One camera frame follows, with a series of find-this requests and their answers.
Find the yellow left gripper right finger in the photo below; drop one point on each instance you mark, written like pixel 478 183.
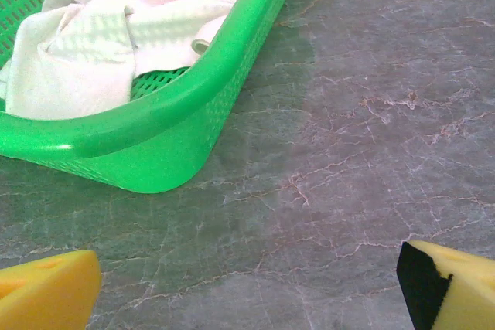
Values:
pixel 456 291

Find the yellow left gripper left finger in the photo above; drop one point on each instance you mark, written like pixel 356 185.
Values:
pixel 46 295

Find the white t-shirt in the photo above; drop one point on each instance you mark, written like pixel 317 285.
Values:
pixel 96 36

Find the green plastic basket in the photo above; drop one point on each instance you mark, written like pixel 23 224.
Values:
pixel 162 144

